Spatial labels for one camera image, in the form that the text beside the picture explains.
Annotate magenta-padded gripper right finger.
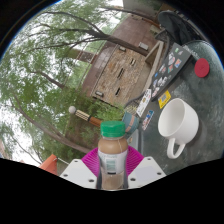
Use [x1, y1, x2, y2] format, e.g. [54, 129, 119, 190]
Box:
[126, 146, 167, 190]

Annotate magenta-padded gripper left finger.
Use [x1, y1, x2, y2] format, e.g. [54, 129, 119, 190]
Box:
[59, 147, 101, 190]

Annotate green-capped brown drink bottle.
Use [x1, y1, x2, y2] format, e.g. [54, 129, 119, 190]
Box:
[97, 120, 129, 191]

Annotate blue sticker sheet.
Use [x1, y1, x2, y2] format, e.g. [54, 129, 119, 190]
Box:
[141, 109, 155, 131]

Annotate white ceramic mug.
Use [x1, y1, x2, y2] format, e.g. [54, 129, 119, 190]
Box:
[157, 98, 200, 160]

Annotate white sticker sheet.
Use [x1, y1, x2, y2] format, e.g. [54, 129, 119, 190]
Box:
[135, 88, 153, 118]

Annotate yellow square sticker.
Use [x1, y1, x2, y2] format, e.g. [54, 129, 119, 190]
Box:
[157, 89, 172, 110]

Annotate flat round red coaster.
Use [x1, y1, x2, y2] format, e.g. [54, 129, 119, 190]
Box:
[194, 58, 211, 79]

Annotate dark-trunked tree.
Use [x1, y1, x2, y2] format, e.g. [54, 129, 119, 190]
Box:
[19, 4, 149, 68]

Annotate black jacket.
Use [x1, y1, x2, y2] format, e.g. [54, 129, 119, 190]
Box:
[158, 10, 201, 46]

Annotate wooden lamp post with globe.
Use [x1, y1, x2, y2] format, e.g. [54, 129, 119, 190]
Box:
[68, 105, 103, 128]

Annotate stone brick fountain wall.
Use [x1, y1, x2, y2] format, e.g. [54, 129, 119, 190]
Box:
[81, 16, 163, 108]

